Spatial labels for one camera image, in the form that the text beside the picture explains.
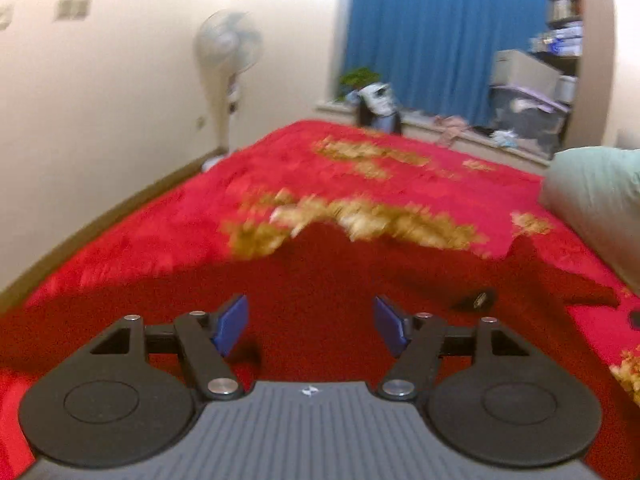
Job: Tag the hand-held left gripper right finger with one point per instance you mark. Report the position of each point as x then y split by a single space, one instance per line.
391 325

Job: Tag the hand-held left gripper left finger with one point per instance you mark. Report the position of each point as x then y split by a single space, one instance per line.
231 324

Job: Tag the dark red knitted sweater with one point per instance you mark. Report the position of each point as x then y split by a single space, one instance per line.
310 280

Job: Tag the clothes pile on black chair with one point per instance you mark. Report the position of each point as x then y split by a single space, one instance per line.
377 107

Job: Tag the small black object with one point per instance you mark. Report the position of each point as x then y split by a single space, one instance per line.
475 300

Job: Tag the red floral blanket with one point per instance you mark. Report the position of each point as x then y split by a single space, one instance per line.
400 180

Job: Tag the white windowsill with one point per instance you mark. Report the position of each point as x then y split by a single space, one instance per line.
425 132

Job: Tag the pink cloth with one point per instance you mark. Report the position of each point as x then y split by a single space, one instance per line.
450 130

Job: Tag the small white cloth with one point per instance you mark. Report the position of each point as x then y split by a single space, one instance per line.
505 138

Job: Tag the pale green pillow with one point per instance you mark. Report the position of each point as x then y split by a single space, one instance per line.
597 195

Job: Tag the clear storage box purple lid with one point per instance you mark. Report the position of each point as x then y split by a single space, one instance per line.
530 120

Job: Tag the green potted plant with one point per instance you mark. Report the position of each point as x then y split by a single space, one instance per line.
357 79

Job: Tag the white standing fan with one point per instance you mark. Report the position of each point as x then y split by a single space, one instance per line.
227 47

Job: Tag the grey cardboard box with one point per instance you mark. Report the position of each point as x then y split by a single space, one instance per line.
522 70

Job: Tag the blue curtain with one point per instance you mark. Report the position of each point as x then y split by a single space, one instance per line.
440 35

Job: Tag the small white container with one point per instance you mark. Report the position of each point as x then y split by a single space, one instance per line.
566 89

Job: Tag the wooden shelf with packages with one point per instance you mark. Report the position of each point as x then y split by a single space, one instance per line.
562 35

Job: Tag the beige wall switch plate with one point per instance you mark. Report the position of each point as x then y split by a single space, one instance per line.
72 8
4 16

